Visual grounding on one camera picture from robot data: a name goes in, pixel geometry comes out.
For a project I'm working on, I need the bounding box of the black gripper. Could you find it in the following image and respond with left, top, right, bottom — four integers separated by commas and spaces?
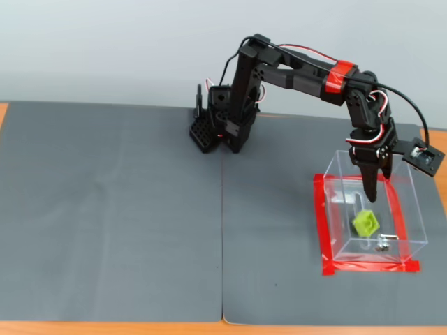
347, 118, 399, 204

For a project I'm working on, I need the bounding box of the green lego block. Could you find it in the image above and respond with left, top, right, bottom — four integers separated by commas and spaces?
351, 210, 381, 237

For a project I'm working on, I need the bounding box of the transparent plastic box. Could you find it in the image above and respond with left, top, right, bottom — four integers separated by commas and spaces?
323, 149, 430, 266

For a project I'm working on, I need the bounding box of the black perforated base block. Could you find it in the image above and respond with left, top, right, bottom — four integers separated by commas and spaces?
188, 114, 221, 154

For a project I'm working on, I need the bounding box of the red tape strip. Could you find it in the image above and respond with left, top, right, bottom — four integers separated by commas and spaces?
321, 260, 421, 277
379, 174, 413, 265
313, 173, 336, 276

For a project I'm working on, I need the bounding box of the silver metal latch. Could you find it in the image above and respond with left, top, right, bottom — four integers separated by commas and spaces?
375, 233, 400, 253

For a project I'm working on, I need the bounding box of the red tape band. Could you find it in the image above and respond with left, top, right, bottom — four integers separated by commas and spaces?
324, 61, 359, 95

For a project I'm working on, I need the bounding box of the grey foam mat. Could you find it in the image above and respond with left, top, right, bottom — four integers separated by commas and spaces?
0, 100, 224, 322

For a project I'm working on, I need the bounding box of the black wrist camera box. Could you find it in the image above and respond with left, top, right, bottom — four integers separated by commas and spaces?
393, 137, 447, 177

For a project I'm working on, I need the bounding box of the black camera cable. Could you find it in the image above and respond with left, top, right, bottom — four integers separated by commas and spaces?
219, 41, 431, 147

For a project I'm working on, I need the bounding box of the thin red white wire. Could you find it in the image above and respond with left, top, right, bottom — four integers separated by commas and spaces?
221, 113, 447, 325

